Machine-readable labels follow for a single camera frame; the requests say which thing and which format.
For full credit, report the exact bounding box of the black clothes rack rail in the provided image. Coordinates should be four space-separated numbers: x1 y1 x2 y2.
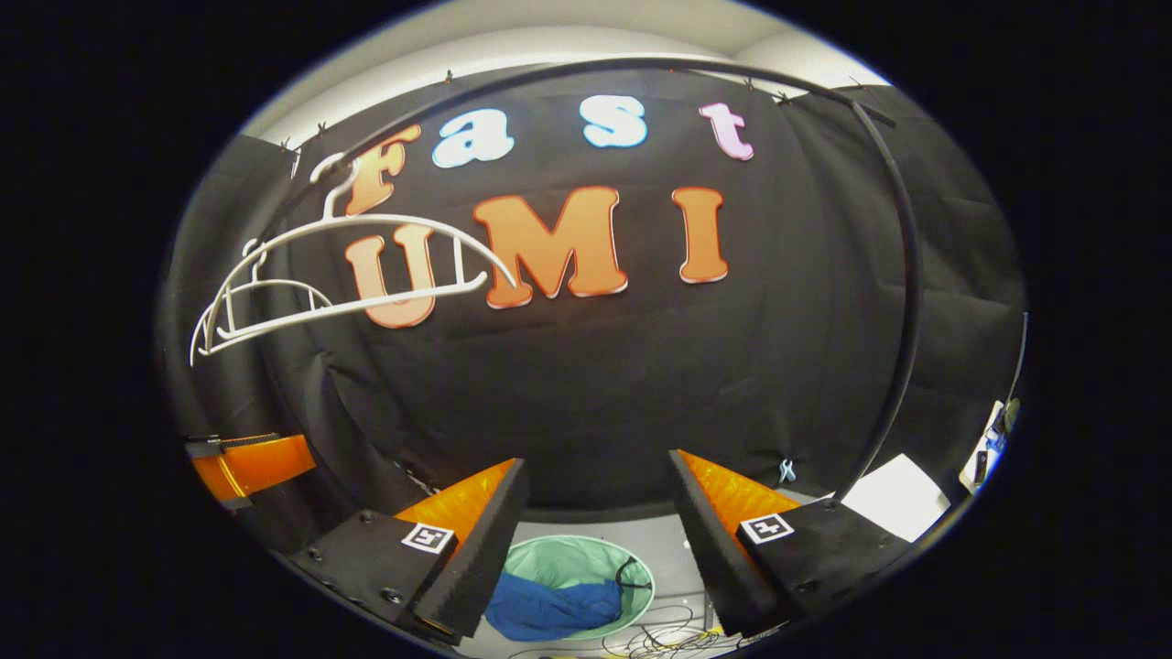
266 57 921 504

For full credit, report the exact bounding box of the green laundry hamper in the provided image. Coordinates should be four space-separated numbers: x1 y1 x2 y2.
485 535 656 642

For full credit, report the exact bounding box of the small white clothes hanger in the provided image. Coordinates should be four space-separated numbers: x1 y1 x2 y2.
215 238 335 344

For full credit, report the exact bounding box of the large white clothes hanger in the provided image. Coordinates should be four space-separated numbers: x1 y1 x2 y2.
190 154 520 369

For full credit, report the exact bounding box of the black backdrop cloth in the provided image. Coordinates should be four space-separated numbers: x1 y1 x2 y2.
156 64 1026 541

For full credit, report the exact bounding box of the tangle of floor cables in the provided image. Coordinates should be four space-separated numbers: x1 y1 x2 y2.
600 604 733 659

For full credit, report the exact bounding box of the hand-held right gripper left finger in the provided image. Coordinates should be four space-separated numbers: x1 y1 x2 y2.
288 458 530 646

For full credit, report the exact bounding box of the white and blue object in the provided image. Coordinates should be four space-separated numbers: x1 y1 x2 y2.
960 398 1022 495

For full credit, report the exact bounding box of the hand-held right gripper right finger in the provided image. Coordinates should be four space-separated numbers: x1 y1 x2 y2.
668 449 912 639

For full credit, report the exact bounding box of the blue corduroy jacket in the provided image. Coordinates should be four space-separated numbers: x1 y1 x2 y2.
485 572 625 642

